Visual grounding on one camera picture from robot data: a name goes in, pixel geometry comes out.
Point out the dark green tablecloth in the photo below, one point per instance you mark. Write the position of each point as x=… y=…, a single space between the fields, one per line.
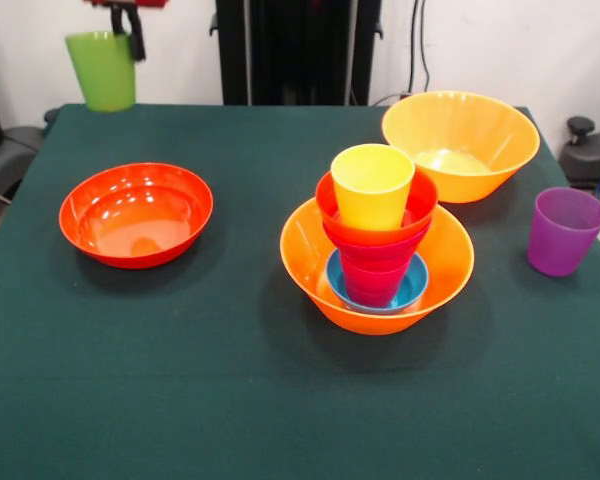
x=300 y=425

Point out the green plastic cup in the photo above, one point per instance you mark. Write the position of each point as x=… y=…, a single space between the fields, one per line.
x=105 y=75

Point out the pink plastic cup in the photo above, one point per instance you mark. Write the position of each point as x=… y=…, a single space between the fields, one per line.
x=372 y=285

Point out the black chair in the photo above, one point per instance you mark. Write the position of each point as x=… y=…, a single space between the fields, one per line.
x=5 y=150

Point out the blue plastic bowl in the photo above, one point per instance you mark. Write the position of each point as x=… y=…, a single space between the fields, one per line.
x=417 y=285

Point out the wide red bowl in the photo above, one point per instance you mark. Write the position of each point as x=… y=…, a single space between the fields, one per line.
x=135 y=215

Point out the purple plastic cup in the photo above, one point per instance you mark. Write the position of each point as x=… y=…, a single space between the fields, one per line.
x=562 y=240

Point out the pink plastic bowl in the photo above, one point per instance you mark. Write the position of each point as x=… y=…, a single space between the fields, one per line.
x=375 y=247

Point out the yellow plastic cup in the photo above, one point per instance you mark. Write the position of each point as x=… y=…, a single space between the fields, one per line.
x=372 y=195

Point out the small red bowl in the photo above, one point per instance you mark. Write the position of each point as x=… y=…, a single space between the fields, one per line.
x=327 y=205

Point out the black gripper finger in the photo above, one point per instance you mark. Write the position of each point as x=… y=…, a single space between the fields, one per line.
x=117 y=21
x=137 y=37

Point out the large orange bowl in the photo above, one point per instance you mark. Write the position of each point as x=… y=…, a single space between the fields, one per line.
x=305 y=260
x=470 y=130

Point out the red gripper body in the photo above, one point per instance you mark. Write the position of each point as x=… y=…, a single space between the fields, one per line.
x=150 y=3

